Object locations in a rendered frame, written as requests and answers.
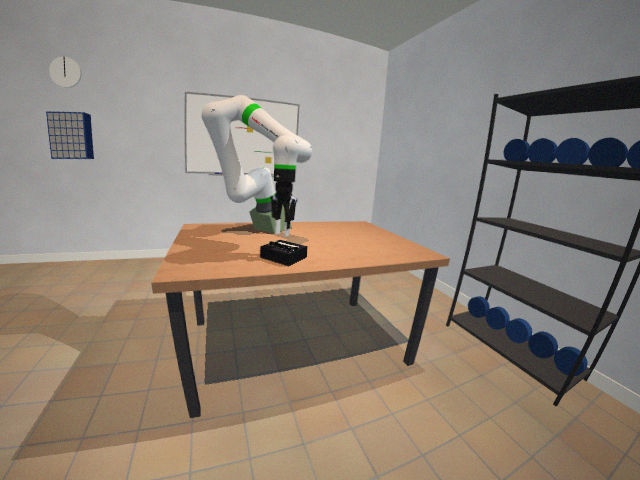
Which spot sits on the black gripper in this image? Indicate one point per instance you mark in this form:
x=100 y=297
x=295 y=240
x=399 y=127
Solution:
x=283 y=201

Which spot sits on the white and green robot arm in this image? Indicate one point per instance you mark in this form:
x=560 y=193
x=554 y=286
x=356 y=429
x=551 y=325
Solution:
x=217 y=117

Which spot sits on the black lighting desk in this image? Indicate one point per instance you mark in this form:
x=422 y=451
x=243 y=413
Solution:
x=283 y=252

